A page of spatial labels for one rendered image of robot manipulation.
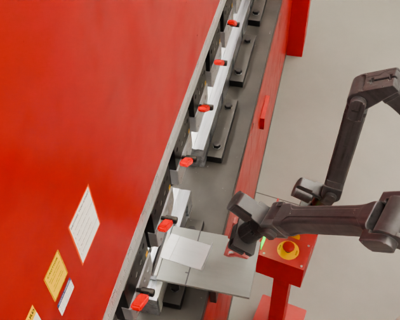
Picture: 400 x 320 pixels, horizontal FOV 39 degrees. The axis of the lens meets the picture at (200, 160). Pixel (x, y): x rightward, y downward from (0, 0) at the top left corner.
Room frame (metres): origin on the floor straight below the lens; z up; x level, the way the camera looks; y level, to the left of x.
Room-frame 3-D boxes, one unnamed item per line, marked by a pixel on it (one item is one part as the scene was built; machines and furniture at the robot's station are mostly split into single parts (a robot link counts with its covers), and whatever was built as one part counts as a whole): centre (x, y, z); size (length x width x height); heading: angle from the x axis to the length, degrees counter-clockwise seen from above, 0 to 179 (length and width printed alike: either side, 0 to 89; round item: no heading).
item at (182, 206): (0.91, 0.12, 0.92); 0.39 x 0.06 x 0.10; 164
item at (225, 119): (1.42, -0.09, 0.89); 0.30 x 0.05 x 0.03; 164
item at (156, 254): (0.88, 0.13, 0.98); 0.20 x 0.03 x 0.03; 164
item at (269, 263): (1.01, -0.29, 0.75); 0.20 x 0.16 x 0.18; 154
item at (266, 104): (1.80, -0.30, 0.58); 0.15 x 0.02 x 0.07; 164
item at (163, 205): (0.83, 0.14, 1.26); 0.15 x 0.09 x 0.17; 164
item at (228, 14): (1.60, -0.08, 1.26); 0.15 x 0.09 x 0.17; 164
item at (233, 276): (0.82, -0.01, 1.00); 0.26 x 0.18 x 0.01; 74
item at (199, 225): (0.88, 0.06, 0.89); 0.30 x 0.05 x 0.03; 164
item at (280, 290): (1.01, -0.29, 0.39); 0.06 x 0.06 x 0.54; 64
